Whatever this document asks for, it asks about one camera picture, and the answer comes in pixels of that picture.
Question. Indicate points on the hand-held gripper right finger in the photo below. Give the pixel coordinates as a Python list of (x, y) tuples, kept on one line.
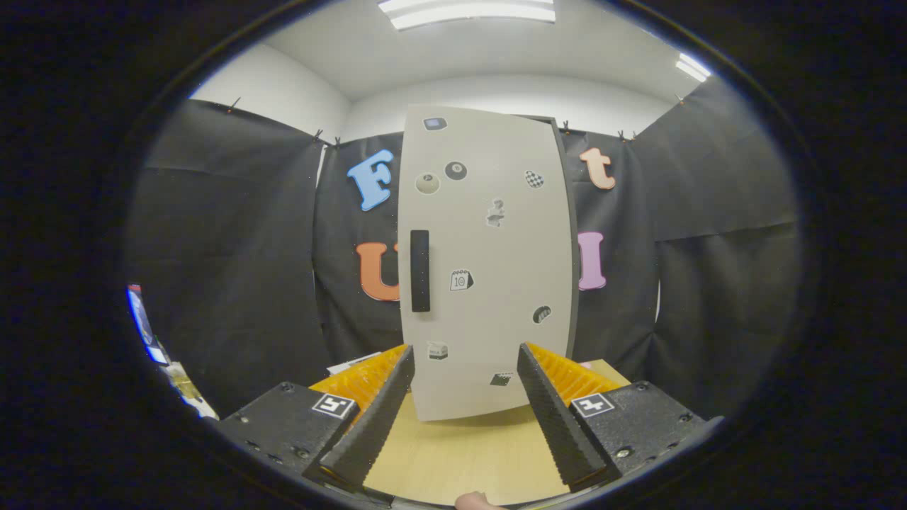
[(556, 425)]

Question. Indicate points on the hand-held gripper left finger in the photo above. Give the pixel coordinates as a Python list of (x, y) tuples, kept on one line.
[(375, 428)]

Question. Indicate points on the light grey shoe cabinet door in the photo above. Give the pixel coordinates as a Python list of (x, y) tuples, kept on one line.
[(503, 269)]

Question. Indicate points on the grey shoe cabinet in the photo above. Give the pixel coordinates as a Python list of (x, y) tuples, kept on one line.
[(575, 227)]

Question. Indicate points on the blurred white and blue clutter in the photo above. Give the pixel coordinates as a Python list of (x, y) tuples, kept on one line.
[(184, 386)]

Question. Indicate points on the black backdrop cloth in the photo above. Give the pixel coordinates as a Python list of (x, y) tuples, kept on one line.
[(227, 269)]

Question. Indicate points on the small ceiling light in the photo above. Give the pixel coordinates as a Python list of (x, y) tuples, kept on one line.
[(693, 67)]

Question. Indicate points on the long ceiling light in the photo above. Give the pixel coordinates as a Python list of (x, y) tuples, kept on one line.
[(468, 10)]

